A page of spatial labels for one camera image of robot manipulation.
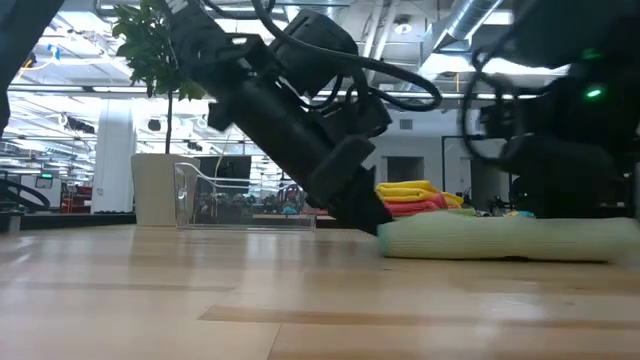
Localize pale green waffle towel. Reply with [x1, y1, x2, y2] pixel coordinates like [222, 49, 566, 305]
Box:
[377, 209, 640, 264]

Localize white planter pot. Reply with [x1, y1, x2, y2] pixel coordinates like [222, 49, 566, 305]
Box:
[130, 153, 201, 227]

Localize black table frame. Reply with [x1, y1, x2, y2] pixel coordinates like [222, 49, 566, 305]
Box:
[0, 212, 137, 234]

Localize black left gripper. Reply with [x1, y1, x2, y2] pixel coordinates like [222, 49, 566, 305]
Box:
[307, 134, 395, 236]

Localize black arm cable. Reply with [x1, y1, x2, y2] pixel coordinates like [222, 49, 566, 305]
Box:
[202, 0, 444, 114]
[459, 44, 531, 166]

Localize white round column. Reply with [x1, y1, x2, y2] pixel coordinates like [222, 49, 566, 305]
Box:
[92, 117, 137, 214]

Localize yellow microfiber towel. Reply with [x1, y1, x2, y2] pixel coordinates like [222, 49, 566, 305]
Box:
[375, 179, 465, 209]

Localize black curved hose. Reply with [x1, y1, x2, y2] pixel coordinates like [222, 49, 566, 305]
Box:
[0, 177, 51, 212]

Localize black gantry frame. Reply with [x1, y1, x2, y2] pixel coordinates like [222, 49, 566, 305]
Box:
[441, 133, 481, 201]

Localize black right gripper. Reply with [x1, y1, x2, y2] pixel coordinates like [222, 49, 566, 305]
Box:
[502, 135, 621, 220]

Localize black monitor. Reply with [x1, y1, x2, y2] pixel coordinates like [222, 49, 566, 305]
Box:
[193, 154, 253, 194]

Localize clear plastic bin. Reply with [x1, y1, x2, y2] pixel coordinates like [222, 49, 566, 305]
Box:
[173, 162, 321, 232]

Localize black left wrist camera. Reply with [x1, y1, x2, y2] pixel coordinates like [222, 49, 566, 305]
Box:
[319, 92, 394, 141]

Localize pink microfiber towel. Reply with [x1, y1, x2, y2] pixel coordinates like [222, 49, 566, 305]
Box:
[382, 193, 450, 219]

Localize green leafy tree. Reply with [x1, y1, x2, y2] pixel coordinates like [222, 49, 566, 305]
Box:
[112, 0, 209, 156]

